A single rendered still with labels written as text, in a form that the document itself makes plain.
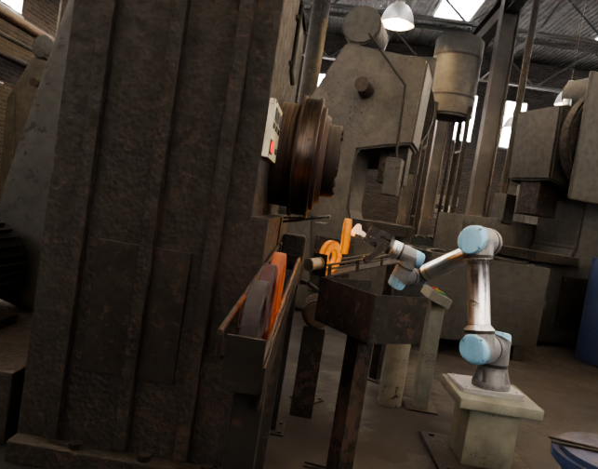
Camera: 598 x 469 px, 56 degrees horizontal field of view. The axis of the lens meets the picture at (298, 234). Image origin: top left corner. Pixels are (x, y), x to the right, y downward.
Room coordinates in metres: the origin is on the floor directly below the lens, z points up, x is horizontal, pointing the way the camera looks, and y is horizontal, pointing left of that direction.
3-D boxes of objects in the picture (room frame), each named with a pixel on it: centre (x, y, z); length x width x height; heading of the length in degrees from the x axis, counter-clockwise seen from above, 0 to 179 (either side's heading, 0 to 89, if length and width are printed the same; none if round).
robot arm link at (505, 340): (2.28, -0.86, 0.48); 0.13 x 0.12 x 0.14; 136
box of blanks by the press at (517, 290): (4.61, -1.37, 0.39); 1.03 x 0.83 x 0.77; 103
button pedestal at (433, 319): (2.86, -0.75, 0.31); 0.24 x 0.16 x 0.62; 178
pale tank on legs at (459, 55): (10.92, -2.48, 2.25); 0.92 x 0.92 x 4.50
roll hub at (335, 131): (2.21, -0.09, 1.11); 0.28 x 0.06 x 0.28; 178
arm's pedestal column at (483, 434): (2.27, -0.87, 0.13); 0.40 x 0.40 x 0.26; 89
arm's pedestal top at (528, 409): (2.27, -0.87, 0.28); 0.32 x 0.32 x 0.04; 89
